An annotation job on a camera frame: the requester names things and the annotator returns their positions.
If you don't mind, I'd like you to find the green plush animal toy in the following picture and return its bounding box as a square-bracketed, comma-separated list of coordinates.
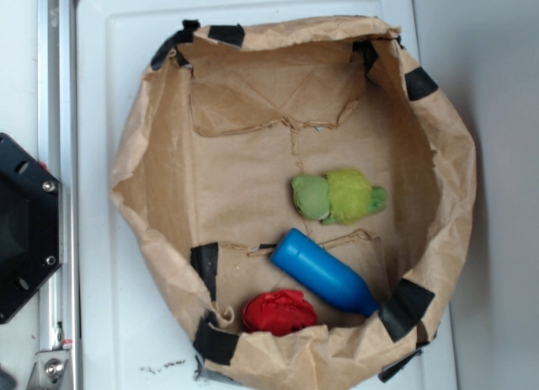
[291, 168, 387, 225]

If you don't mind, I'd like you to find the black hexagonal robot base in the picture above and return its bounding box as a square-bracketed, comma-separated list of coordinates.
[1, 133, 61, 324]

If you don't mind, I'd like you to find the blue plastic bottle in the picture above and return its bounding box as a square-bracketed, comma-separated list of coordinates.
[270, 228, 380, 318]

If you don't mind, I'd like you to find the brown paper bag bin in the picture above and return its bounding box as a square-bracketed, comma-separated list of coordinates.
[111, 16, 476, 389]

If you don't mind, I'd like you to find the red crumpled cloth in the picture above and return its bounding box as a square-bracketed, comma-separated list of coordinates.
[243, 289, 318, 337]

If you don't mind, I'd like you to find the white plastic tray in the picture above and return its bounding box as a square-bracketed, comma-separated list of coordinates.
[77, 0, 456, 389]

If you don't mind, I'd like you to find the aluminium frame rail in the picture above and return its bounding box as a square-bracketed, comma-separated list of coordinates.
[37, 0, 83, 389]

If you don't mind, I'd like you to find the metal corner bracket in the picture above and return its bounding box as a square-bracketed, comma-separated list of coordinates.
[26, 350, 73, 390]

